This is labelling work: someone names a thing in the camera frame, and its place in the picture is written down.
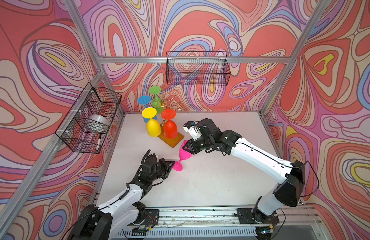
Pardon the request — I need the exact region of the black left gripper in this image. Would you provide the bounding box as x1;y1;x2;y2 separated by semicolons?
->
148;158;175;184

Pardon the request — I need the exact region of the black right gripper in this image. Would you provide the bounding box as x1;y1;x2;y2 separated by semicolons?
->
182;134;214;155

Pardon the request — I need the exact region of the pink plastic wine glass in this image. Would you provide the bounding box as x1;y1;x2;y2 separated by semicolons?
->
173;140;193;172

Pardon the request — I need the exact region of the red plastic wine glass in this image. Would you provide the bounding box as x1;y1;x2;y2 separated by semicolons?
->
161;109;178;139

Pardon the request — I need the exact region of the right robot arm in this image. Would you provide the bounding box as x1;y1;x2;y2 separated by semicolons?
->
183;118;306;224

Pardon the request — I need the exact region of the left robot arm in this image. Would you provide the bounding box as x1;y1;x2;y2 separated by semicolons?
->
62;151;176;240

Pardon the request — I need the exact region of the wooden rack base board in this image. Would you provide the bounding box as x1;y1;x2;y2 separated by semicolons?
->
158;132;184;148

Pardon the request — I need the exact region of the yellow plastic wine glass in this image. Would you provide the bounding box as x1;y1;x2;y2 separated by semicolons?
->
141;107;161;137

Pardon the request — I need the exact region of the green plastic wine glass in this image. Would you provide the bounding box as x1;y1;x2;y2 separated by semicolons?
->
148;86;164;115

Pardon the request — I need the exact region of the blue plastic wine glass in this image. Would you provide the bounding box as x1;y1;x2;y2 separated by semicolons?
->
137;95;157;123

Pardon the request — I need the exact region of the black marker pen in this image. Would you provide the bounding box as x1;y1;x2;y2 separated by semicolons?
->
96;134;102;152

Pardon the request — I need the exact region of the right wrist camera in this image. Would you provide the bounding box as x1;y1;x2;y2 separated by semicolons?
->
183;121;202;141

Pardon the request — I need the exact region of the gold wire glass rack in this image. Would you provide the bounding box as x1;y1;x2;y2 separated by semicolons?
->
154;90;183;115

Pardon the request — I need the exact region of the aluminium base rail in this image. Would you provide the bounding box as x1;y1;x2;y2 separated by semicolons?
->
73;205;321;239

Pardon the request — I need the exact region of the black wire basket back wall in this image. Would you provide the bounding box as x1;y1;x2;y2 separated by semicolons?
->
165;50;231;86

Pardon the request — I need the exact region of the black wire basket wall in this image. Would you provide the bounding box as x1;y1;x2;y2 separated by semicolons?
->
165;50;231;86
55;83;122;154

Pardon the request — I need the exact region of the black wire basket left wall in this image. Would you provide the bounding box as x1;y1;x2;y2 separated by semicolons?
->
55;83;122;154

